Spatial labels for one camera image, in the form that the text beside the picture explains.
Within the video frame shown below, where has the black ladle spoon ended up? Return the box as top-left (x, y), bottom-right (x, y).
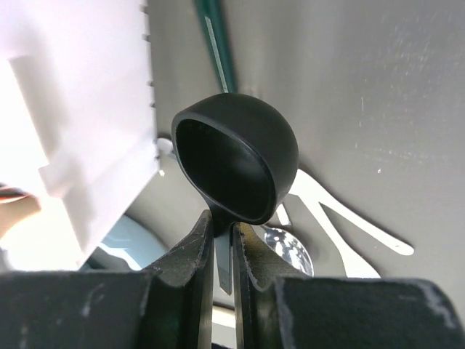
top-left (170, 92), bottom-right (299, 295)

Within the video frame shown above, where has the blue over-ear headphones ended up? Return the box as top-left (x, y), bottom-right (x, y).
top-left (81, 215), bottom-right (168, 272)

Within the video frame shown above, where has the beige wooden spoon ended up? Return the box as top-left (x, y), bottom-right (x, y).
top-left (1, 196), bottom-right (41, 238)

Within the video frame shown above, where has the white compartment utensil container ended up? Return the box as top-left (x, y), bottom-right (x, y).
top-left (1, 1), bottom-right (158, 270)

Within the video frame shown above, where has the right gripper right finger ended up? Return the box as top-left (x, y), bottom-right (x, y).
top-left (232, 223), bottom-right (464, 348)

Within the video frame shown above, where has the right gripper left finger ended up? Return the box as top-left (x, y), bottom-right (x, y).
top-left (1, 211), bottom-right (214, 348)

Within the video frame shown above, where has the white spoon horizontal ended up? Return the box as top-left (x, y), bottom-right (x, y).
top-left (289, 169), bottom-right (415, 256)

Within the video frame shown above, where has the small silver spoon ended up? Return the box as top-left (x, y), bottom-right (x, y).
top-left (262, 225), bottom-right (314, 277)

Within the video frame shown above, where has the white spoon vertical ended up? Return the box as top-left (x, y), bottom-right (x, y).
top-left (275, 192), bottom-right (381, 279)

